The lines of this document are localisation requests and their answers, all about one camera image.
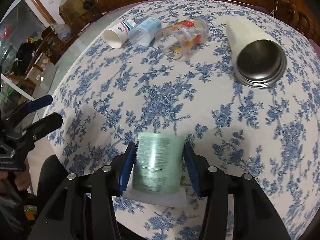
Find green yogurt cup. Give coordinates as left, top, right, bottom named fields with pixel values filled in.
left=123, top=132, right=187, bottom=207

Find white paper cup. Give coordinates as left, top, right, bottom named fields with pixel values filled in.
left=103, top=20, right=136, bottom=49

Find clear blue plastic cup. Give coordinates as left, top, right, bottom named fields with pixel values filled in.
left=128, top=17, right=162, bottom=48

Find left hand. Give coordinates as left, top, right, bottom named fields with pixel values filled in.
left=0, top=159, right=31, bottom=193

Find blue floral tablecloth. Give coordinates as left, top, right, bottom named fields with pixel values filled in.
left=47, top=0, right=319, bottom=239

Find cardboard boxes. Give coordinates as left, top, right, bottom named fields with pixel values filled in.
left=59, top=0, right=97, bottom=24

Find cream steel tumbler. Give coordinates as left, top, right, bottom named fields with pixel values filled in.
left=226, top=16, right=287, bottom=88

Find carved wooden armchair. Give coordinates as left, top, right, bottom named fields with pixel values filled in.
left=271, top=0, right=319, bottom=44

